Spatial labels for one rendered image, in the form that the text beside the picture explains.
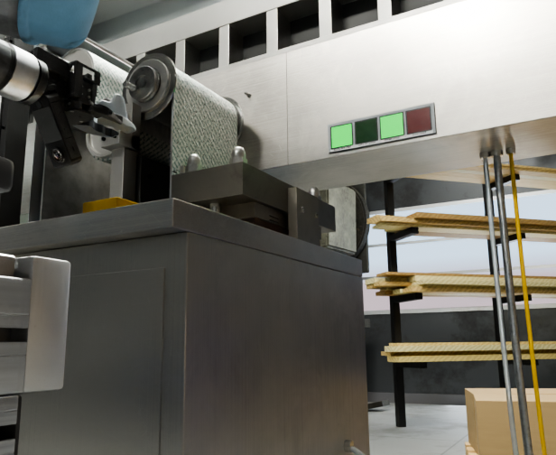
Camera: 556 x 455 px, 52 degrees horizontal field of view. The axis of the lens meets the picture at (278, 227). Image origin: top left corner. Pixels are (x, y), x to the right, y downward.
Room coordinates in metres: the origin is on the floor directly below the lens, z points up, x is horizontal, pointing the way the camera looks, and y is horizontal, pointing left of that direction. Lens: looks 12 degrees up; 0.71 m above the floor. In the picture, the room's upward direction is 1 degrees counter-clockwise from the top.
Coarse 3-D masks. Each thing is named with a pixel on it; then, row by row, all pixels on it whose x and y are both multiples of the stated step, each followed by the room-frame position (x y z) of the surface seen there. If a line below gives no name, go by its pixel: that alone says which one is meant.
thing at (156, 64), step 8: (144, 64) 1.12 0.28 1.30; (152, 64) 1.11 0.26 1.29; (160, 64) 1.10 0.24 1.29; (160, 72) 1.10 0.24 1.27; (168, 72) 1.09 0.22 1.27; (128, 80) 1.14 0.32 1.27; (168, 80) 1.09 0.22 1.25; (160, 88) 1.10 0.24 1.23; (128, 96) 1.14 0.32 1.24; (160, 96) 1.09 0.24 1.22; (144, 104) 1.11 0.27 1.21; (152, 104) 1.11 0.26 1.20; (168, 104) 1.12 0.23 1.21; (168, 112) 1.14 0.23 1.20; (160, 120) 1.17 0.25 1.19; (168, 120) 1.17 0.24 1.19
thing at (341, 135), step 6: (336, 126) 1.26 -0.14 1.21; (342, 126) 1.25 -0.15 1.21; (348, 126) 1.24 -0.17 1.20; (336, 132) 1.26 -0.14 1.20; (342, 132) 1.25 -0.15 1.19; (348, 132) 1.24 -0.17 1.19; (336, 138) 1.26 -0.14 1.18; (342, 138) 1.25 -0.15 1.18; (348, 138) 1.24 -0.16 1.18; (336, 144) 1.26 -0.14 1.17; (342, 144) 1.25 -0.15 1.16; (348, 144) 1.25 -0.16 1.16
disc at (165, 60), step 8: (144, 56) 1.12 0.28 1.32; (152, 56) 1.11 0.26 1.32; (160, 56) 1.10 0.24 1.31; (136, 64) 1.14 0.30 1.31; (168, 64) 1.09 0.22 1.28; (176, 80) 1.09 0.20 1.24; (168, 88) 1.09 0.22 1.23; (168, 96) 1.09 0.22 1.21; (160, 104) 1.10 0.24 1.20; (144, 112) 1.12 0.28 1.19; (152, 112) 1.11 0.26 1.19; (160, 112) 1.10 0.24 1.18
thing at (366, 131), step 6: (366, 120) 1.22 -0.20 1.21; (372, 120) 1.22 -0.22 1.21; (360, 126) 1.23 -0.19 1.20; (366, 126) 1.22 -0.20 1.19; (372, 126) 1.22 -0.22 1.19; (360, 132) 1.23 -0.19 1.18; (366, 132) 1.22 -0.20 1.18; (372, 132) 1.22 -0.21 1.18; (360, 138) 1.23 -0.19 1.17; (366, 138) 1.22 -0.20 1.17; (372, 138) 1.22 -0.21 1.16
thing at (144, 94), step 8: (136, 72) 1.11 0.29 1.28; (144, 72) 1.10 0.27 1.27; (152, 72) 1.09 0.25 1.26; (136, 80) 1.11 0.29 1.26; (144, 80) 1.10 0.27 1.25; (152, 80) 1.09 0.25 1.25; (160, 80) 1.10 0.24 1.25; (136, 88) 1.11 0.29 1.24; (144, 88) 1.10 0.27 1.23; (152, 88) 1.09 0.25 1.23; (136, 96) 1.11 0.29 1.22; (144, 96) 1.10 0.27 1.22; (152, 96) 1.10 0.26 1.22
